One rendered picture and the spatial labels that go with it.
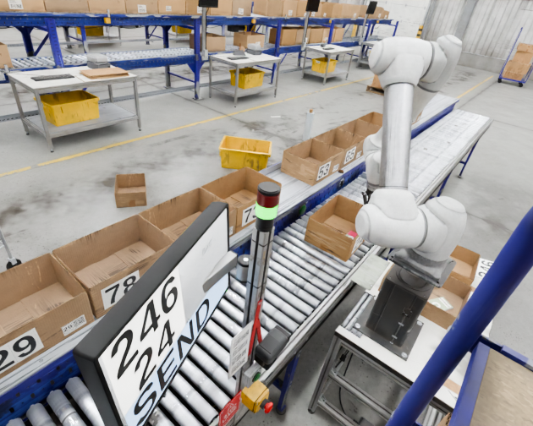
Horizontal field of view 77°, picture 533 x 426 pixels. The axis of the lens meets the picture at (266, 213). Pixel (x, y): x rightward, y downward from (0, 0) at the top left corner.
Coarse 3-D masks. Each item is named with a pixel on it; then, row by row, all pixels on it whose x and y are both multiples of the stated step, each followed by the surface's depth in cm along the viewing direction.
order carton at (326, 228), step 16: (320, 208) 208; (336, 208) 231; (352, 208) 223; (320, 224) 195; (336, 224) 224; (352, 224) 226; (320, 240) 200; (336, 240) 193; (352, 240) 186; (336, 256) 198
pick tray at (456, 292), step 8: (448, 280) 181; (456, 280) 179; (440, 288) 184; (448, 288) 183; (456, 288) 180; (464, 288) 177; (432, 296) 179; (440, 296) 180; (448, 296) 180; (456, 296) 181; (464, 296) 179; (432, 304) 162; (456, 304) 176; (464, 304) 165; (424, 312) 166; (432, 312) 163; (440, 312) 161; (448, 312) 171; (456, 312) 171; (432, 320) 165; (440, 320) 162; (448, 320) 160
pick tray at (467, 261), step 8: (456, 248) 206; (464, 248) 203; (456, 256) 208; (464, 256) 204; (472, 256) 202; (480, 256) 197; (456, 264) 204; (464, 264) 204; (472, 264) 204; (456, 272) 183; (464, 272) 198; (472, 272) 195; (464, 280) 182; (472, 280) 179
